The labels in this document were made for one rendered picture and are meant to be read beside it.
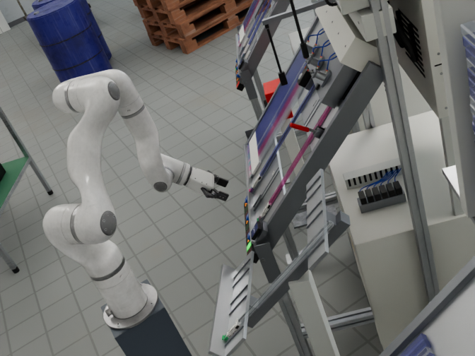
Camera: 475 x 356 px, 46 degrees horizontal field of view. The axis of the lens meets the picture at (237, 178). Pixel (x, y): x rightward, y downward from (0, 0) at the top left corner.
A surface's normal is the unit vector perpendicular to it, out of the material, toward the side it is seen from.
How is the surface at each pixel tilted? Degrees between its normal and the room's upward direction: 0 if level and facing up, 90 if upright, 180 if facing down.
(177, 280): 0
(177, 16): 90
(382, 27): 90
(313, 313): 90
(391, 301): 90
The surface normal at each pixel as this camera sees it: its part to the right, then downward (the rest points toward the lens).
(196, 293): -0.31, -0.80
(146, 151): -0.26, -0.11
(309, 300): -0.09, 0.57
